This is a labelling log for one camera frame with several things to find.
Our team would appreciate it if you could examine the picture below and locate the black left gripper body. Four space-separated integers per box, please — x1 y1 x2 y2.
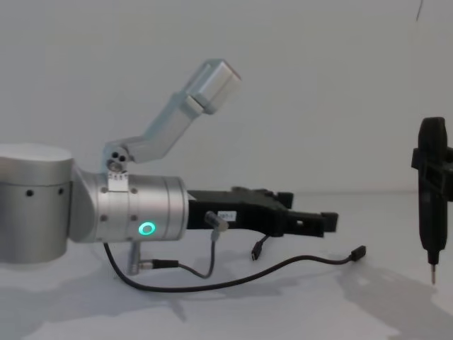
186 186 286 237

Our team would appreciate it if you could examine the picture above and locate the black corded hand tool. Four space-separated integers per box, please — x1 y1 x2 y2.
416 116 452 286

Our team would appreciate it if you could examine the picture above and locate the white table cloth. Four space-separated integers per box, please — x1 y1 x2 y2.
0 191 453 340

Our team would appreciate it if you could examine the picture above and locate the short black plug cable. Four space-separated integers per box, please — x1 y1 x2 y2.
248 234 273 264

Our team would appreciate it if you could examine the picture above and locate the grey cable with silver plug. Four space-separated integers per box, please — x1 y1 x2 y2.
140 210 229 279

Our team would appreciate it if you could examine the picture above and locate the long black plug cable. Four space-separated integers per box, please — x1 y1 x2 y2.
103 242 367 293

